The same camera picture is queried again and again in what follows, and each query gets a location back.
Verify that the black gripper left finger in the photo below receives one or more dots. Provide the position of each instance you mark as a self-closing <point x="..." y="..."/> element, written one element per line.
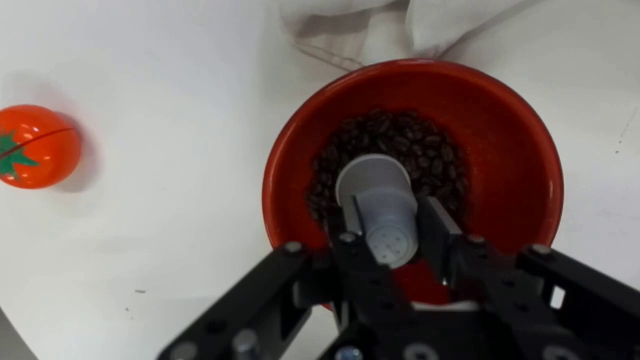
<point x="267" y="293"/>

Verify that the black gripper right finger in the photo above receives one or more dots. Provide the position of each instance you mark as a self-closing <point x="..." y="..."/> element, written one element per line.
<point x="567" y="300"/>

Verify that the red bowl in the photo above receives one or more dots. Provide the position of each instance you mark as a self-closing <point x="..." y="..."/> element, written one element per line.
<point x="506" y="153"/>

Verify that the dark coffee beans heap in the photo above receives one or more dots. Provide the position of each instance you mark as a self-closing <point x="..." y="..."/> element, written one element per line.
<point x="401" y="136"/>

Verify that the orange toy tomato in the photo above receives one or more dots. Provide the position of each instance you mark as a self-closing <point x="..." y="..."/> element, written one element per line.
<point x="41" y="146"/>

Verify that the white cloth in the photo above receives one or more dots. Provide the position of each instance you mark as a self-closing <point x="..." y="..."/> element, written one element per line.
<point x="346" y="27"/>

